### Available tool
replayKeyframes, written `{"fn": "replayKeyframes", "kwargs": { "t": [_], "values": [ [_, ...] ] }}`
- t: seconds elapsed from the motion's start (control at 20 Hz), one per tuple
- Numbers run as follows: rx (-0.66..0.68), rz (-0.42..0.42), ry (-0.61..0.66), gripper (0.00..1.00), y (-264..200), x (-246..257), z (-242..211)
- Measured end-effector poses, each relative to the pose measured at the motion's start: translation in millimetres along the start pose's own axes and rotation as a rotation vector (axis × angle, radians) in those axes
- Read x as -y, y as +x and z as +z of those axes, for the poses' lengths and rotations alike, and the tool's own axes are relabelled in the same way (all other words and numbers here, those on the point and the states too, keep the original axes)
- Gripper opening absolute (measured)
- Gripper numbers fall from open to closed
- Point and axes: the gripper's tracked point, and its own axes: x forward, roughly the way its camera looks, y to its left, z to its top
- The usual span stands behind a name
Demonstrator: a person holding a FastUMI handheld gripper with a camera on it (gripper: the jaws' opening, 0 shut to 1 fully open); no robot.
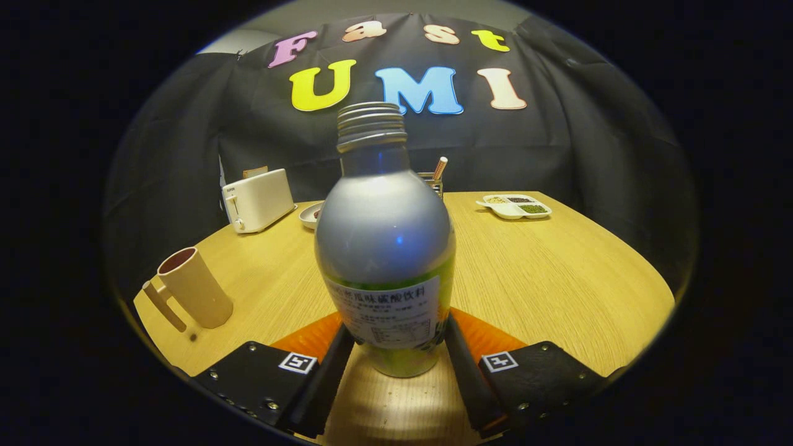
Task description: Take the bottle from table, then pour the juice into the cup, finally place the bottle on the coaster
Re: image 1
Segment silver juice bottle green label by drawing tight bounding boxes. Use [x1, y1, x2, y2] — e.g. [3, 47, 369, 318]
[314, 102, 457, 378]

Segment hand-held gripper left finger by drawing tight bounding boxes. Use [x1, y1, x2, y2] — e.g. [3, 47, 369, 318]
[189, 312, 358, 439]

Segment beige cup with handle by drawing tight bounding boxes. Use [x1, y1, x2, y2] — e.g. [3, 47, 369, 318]
[142, 247, 234, 333]

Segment small white plate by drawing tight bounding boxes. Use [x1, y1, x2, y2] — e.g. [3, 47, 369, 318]
[299, 201, 326, 230]

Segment white toaster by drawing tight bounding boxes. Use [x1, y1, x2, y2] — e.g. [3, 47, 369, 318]
[222, 168, 297, 234]

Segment wooden table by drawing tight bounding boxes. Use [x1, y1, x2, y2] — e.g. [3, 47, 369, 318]
[133, 191, 676, 446]

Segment black backdrop cloth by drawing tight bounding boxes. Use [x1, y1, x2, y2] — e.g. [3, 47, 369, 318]
[102, 12, 701, 298]

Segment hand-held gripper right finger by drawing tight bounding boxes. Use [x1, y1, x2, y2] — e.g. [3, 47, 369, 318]
[442, 308, 612, 439]

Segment white divided snack dish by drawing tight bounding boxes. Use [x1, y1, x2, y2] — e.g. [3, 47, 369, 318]
[476, 194, 552, 221]

